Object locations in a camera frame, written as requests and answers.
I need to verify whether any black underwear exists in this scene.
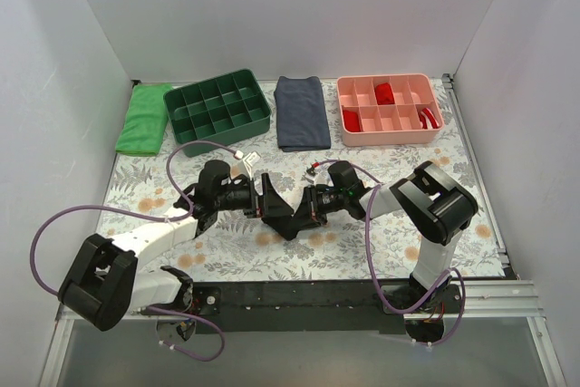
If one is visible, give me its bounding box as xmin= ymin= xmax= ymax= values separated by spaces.
xmin=262 ymin=205 xmax=327 ymax=241

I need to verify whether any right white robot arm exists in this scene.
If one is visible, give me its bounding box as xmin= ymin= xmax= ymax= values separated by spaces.
xmin=288 ymin=160 xmax=479 ymax=314

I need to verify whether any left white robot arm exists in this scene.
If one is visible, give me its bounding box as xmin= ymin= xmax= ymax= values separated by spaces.
xmin=57 ymin=160 xmax=294 ymax=331

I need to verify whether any rolled red underwear left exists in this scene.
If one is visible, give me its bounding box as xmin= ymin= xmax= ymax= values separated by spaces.
xmin=343 ymin=109 xmax=362 ymax=132

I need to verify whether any rolled red underwear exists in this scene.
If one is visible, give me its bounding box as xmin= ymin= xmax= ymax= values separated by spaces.
xmin=374 ymin=82 xmax=395 ymax=105
xmin=343 ymin=109 xmax=362 ymax=132

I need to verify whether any rolled red underwear top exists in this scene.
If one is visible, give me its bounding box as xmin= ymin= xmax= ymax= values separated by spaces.
xmin=374 ymin=82 xmax=395 ymax=105

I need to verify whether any red white striped underwear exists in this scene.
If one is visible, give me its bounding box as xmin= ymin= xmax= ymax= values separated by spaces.
xmin=418 ymin=107 xmax=441 ymax=131

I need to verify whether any floral patterned table mat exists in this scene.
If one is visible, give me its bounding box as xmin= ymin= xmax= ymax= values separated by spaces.
xmin=98 ymin=79 xmax=479 ymax=282

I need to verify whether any folded grey-blue towel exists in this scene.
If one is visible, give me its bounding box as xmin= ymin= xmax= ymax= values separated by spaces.
xmin=274 ymin=76 xmax=332 ymax=152

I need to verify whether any green divided organizer tray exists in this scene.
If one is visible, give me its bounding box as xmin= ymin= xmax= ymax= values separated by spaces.
xmin=163 ymin=69 xmax=271 ymax=158

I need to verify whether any pink divided organizer tray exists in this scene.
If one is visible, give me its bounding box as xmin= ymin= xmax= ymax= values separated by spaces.
xmin=336 ymin=73 xmax=445 ymax=147

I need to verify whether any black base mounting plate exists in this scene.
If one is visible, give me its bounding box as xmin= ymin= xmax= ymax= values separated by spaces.
xmin=144 ymin=279 xmax=463 ymax=342

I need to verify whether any folded green towel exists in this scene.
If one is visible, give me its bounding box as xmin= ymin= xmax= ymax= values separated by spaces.
xmin=115 ymin=83 xmax=173 ymax=157

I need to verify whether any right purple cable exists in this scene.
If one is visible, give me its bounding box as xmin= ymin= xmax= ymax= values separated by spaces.
xmin=307 ymin=159 xmax=465 ymax=345

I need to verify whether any purple cable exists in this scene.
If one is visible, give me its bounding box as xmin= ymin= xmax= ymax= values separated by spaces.
xmin=29 ymin=140 xmax=246 ymax=362
xmin=307 ymin=159 xmax=465 ymax=345

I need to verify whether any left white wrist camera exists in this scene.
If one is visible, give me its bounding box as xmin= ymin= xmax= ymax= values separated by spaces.
xmin=230 ymin=150 xmax=261 ymax=179

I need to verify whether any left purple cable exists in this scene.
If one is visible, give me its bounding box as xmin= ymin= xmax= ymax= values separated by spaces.
xmin=29 ymin=140 xmax=246 ymax=362

